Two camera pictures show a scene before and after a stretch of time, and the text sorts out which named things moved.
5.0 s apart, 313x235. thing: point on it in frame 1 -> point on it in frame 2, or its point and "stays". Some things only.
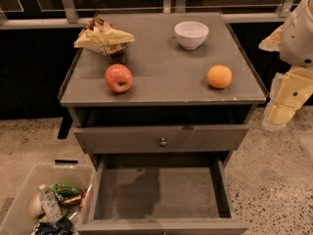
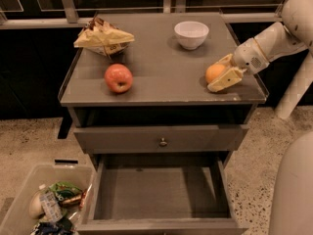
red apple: (118, 77) stays
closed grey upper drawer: (161, 138) stays
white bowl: (191, 33) stays
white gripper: (298, 39) -> (247, 58)
